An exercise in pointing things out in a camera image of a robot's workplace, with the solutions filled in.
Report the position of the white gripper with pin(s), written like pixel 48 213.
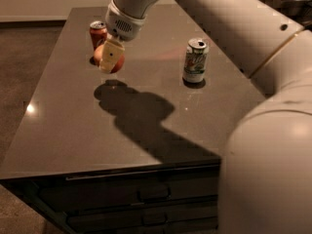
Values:
pixel 124 23

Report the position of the red apple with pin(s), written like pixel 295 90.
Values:
pixel 109 59

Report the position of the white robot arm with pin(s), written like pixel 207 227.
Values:
pixel 265 180

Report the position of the red coke can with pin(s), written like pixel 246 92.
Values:
pixel 98 33

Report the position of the white green soda can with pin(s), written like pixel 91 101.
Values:
pixel 195 60

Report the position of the dark drawer cabinet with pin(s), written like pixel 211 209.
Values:
pixel 165 201

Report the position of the dark snack tray box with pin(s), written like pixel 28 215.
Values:
pixel 298 10

